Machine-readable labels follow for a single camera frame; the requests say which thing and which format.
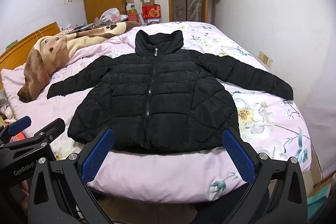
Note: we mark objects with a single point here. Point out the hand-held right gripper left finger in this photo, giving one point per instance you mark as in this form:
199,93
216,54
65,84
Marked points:
97,155

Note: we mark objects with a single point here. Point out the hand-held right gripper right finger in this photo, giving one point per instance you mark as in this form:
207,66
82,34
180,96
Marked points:
239,158

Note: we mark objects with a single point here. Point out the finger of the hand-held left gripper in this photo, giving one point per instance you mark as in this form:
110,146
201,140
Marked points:
52,127
19,125

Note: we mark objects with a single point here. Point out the black puffer jacket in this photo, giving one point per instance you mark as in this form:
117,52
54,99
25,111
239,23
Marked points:
162,98

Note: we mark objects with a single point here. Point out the pile of clothes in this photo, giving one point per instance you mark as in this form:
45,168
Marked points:
6,106

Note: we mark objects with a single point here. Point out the pink floral duvet bed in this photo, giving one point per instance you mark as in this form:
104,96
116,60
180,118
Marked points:
162,176

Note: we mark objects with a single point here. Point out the brown dog print blanket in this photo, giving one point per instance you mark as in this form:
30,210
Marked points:
52,56

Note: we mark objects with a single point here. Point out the wooden headboard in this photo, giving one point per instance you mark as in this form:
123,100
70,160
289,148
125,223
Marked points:
26,43

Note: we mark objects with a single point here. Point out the white plastic bag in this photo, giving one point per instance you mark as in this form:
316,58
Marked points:
110,15

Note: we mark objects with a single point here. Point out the red bucket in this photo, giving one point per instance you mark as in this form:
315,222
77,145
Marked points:
132,17

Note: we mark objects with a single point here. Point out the blue and white box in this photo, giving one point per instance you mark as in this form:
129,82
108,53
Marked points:
131,8

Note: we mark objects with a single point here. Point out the red gift box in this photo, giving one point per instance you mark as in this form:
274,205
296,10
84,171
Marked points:
151,12

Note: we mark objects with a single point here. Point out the open cardboard box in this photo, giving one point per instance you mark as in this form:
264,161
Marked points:
147,0

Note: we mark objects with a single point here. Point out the beige wall socket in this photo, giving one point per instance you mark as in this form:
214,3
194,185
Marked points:
269,63
263,56

